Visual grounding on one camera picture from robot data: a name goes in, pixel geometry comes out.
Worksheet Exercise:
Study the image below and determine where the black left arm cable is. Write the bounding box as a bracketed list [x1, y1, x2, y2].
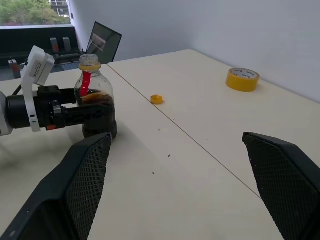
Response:
[11, 83, 24, 97]

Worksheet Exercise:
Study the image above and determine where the black laptop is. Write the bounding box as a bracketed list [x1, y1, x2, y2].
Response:
[84, 21, 123, 65]

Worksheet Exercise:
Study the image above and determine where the yellow tape roll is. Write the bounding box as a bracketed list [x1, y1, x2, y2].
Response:
[225, 67, 261, 93]

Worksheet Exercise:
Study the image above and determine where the window with trees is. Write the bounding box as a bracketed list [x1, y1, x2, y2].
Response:
[0, 0, 72, 26]

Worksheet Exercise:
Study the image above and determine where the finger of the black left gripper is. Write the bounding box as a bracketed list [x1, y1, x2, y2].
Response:
[65, 103, 116, 127]
[59, 88, 77, 105]

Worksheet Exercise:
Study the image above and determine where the dark liquid plastic bottle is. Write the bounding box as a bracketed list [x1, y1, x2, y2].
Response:
[74, 53, 118, 140]

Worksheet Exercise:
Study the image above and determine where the black low counter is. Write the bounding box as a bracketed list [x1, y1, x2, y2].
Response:
[0, 24, 82, 67]

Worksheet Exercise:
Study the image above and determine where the yellow bottle cap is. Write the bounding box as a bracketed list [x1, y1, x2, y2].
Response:
[150, 94, 164, 105]

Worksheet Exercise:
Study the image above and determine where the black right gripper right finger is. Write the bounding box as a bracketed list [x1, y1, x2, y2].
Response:
[241, 132, 320, 240]

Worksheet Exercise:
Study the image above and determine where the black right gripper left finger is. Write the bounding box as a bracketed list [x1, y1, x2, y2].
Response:
[0, 132, 113, 240]

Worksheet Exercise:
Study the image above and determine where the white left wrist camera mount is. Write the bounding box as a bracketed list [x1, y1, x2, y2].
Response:
[20, 45, 56, 133]

